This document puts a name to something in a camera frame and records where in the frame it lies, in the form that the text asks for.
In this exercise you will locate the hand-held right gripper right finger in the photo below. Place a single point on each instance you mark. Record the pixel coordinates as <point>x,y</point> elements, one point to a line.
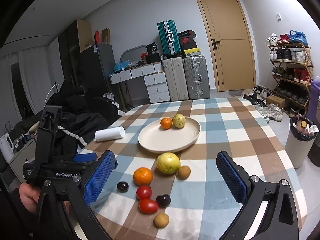
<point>231,177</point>

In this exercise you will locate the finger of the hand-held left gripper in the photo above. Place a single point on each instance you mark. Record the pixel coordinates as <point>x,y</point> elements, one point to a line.
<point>85,157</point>

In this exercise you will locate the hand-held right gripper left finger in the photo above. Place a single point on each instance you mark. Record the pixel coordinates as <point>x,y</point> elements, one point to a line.
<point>100,177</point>

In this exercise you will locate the dark plum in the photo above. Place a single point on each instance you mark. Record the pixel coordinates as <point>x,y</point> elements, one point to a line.
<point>163,200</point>
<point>122,186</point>

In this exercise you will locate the orange tangerine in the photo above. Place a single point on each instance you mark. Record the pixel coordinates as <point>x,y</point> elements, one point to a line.
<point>142,176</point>
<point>166,123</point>

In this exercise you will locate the round red tomato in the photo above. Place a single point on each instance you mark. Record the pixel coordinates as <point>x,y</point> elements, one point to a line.
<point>144,192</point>

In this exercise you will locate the brown longan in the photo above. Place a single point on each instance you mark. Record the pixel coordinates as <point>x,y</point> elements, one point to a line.
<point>161,220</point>
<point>184,172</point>

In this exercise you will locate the oval red tomato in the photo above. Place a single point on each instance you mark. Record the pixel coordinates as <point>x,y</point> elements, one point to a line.
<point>148,206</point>

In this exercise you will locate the large yellow lemon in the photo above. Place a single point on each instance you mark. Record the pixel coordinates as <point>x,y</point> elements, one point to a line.
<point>168,163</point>

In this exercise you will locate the cream round plate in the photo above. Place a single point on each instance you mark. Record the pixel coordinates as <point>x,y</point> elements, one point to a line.
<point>170,141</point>

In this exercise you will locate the person's left hand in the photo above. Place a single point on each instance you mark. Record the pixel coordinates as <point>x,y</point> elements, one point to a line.
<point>28,197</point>

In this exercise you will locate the grey drawer cabinet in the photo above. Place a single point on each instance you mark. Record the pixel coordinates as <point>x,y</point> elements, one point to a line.
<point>21,160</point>

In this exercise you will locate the white paper roll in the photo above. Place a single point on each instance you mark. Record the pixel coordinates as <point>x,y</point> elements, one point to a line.
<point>108,134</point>

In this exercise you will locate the pile of black clothes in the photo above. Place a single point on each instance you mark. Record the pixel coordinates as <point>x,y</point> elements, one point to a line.
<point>82,115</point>

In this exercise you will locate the white appliance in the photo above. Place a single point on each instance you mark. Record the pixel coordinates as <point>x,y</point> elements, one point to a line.
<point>5,147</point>

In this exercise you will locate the white round object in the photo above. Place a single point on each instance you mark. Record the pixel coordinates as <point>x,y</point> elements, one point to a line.
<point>109,97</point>

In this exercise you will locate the white trash bin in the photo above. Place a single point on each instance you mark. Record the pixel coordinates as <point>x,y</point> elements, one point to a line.
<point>295,150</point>

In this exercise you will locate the yellow-green bumpy fruit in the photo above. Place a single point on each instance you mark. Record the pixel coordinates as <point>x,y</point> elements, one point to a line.
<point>179,120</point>

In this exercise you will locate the scattered sneakers group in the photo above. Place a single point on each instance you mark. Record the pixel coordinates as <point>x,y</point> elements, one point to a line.
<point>271,111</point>

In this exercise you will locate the white sheer curtain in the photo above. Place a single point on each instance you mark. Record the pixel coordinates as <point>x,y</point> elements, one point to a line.
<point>35,75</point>

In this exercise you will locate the grey door mat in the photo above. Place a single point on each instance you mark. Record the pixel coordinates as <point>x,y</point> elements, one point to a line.
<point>237,93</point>

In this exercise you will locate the dark grey fridge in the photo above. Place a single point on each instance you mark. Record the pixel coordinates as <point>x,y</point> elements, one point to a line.
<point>96,72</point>

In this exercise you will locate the small cardboard box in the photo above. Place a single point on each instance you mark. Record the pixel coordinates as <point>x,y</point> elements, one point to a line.
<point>275,101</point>

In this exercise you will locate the light blue plastic bag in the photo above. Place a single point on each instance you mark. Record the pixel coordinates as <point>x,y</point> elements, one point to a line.
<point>122,65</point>

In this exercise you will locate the white desk with drawers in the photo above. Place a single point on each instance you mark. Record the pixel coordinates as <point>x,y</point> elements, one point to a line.
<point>155,87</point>

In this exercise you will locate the dark wardrobe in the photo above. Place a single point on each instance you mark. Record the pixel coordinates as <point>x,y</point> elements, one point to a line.
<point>70,55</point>

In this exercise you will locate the silver suitcase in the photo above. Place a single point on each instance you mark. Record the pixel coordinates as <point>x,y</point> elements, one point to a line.
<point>196,77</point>

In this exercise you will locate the beige suitcase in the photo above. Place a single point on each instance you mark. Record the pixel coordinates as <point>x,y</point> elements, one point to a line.
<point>175,80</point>

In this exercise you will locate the purple bag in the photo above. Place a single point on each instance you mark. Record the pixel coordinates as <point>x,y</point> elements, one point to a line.
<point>315,100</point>

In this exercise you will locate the red paper bag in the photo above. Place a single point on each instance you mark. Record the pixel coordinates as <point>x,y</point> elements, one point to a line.
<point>97,37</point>

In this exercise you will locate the flat cardboard piece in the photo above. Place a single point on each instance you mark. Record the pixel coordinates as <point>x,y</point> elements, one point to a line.
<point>105,35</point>

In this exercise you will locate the small black box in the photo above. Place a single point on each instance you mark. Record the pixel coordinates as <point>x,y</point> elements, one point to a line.
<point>153,48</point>

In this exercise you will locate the black yellow shoe box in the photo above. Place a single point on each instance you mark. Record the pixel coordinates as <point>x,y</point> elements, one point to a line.
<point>191,50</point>

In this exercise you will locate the bamboo shoe rack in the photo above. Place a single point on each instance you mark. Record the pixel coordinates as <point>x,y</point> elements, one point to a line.
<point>306,65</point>

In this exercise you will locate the red shoe box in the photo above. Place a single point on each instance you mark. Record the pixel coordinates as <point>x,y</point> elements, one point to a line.
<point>187,40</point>

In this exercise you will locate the teal suitcase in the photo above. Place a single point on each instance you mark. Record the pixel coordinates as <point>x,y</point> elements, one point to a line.
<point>166,36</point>

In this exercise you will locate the dark shoe box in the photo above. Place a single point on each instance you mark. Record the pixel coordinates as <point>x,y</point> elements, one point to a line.
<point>186,33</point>

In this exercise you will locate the tan wooden door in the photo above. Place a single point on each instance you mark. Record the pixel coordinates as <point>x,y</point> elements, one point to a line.
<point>225,17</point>

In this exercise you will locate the grey metal frame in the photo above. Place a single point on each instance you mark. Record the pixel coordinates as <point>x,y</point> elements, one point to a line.
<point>125,52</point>

